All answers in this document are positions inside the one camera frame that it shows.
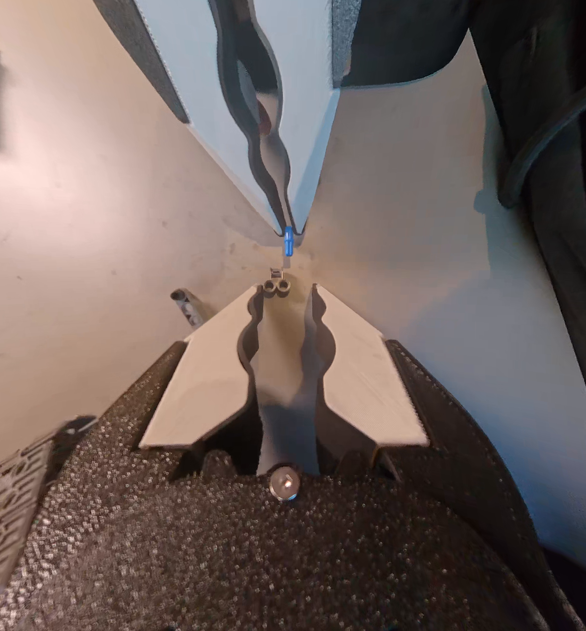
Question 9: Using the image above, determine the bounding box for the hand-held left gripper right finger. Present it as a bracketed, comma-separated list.
[311, 283, 431, 464]

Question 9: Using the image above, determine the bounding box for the small grey connector piece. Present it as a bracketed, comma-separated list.
[263, 265, 295, 297]

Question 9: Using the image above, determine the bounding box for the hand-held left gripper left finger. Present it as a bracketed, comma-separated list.
[138, 284, 267, 464]

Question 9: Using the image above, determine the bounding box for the yellow toy tracked robot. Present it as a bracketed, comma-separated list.
[0, 416, 98, 612]

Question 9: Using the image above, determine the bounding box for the grey bent beam piece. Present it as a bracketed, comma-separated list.
[170, 287, 211, 333]

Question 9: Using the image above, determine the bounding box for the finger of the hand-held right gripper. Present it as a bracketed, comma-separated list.
[133, 0, 288, 235]
[252, 0, 341, 239]

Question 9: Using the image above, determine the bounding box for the grey desk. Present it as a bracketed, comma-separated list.
[0, 0, 586, 582]

